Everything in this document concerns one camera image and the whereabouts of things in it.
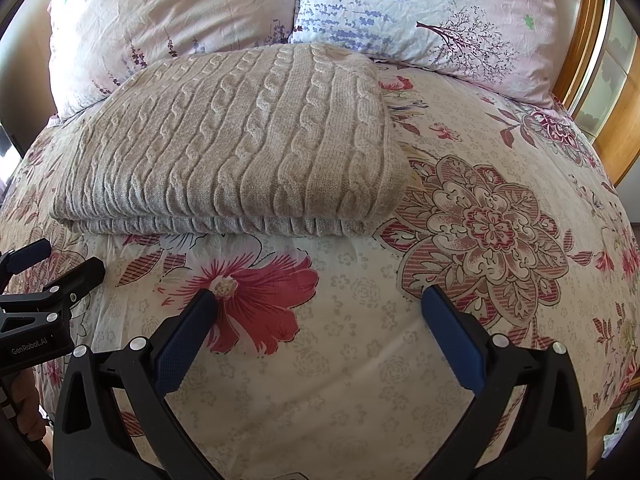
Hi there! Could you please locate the beige cable-knit sweater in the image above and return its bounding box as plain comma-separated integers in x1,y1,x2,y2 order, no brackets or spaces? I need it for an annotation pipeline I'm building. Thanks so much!
50,44,410,236

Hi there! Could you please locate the person left hand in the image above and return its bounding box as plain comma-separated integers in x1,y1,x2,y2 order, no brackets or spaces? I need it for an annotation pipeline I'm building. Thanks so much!
11,368,52,454

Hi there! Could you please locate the floral quilt bedspread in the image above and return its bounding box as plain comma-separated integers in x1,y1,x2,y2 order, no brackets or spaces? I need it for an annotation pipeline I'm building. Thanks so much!
1,65,639,479

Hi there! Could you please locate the pink floral left pillow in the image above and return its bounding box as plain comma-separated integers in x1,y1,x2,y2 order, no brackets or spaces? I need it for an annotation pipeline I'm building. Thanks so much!
49,0,296,119

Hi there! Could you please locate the wooden glass-panel headboard cabinet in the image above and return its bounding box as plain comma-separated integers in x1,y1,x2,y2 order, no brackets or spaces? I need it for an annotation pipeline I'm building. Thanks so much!
553,0,639,184

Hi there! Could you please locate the blue pink floral right pillow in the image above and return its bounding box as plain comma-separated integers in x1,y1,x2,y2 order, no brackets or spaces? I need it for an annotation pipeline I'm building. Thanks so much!
290,0,559,106

